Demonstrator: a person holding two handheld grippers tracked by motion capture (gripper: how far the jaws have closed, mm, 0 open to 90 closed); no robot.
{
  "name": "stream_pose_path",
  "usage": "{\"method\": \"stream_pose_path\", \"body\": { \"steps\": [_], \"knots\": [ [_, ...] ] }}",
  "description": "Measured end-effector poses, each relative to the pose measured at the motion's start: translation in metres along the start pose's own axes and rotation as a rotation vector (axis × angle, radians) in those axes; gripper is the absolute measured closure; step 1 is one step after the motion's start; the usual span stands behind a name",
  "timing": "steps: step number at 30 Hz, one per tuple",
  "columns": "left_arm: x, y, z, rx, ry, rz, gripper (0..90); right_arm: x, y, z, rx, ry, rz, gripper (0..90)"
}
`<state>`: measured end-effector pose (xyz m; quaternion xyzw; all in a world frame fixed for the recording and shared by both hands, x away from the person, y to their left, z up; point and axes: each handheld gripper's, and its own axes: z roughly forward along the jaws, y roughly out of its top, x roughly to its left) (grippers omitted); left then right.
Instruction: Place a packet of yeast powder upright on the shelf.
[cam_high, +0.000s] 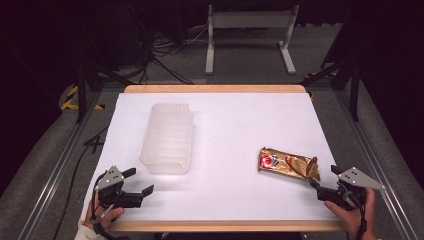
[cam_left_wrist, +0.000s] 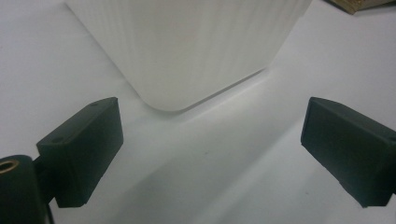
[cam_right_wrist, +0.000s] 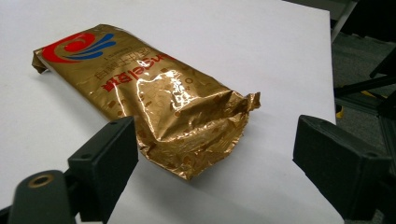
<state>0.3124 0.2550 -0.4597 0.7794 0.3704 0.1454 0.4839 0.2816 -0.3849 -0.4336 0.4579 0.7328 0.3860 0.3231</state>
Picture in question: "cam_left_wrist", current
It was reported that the wooden board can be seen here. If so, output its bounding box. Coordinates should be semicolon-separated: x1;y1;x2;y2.
323;0;396;16

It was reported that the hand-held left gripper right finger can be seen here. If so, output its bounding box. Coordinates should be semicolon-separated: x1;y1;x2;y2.
300;96;396;209

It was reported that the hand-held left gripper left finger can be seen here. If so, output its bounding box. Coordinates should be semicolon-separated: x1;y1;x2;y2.
35;96;124;209

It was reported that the white ribbed plastic bin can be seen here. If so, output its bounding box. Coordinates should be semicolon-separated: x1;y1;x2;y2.
64;0;313;113

